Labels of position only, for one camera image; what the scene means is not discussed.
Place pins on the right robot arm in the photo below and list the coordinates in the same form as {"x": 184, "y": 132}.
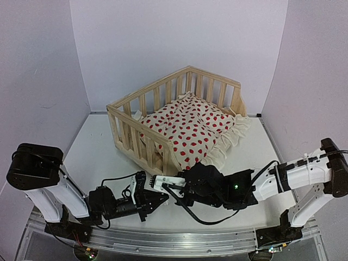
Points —
{"x": 325, "y": 170}

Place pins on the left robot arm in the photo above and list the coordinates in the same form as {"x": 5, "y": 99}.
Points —
{"x": 39, "y": 172}

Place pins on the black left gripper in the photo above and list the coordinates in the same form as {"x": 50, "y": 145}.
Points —
{"x": 152, "y": 200}

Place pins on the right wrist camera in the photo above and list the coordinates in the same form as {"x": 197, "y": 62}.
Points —
{"x": 176, "y": 184}

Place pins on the strawberry print ruffled mattress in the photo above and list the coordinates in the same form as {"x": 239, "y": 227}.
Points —
{"x": 200, "y": 131}

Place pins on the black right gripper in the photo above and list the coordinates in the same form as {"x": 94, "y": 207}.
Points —
{"x": 183, "y": 203}

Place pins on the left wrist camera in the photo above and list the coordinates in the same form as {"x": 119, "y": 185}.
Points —
{"x": 137, "y": 186}

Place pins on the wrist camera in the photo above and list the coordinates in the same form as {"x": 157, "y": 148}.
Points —
{"x": 176, "y": 184}
{"x": 137, "y": 186}

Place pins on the wooden pet bed frame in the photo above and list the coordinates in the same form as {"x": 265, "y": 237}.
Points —
{"x": 150, "y": 150}

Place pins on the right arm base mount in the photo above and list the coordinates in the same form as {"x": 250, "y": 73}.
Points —
{"x": 276, "y": 236}

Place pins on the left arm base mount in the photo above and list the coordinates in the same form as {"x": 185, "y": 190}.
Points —
{"x": 69, "y": 230}

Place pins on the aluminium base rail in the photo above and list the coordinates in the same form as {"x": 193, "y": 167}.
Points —
{"x": 170, "y": 231}

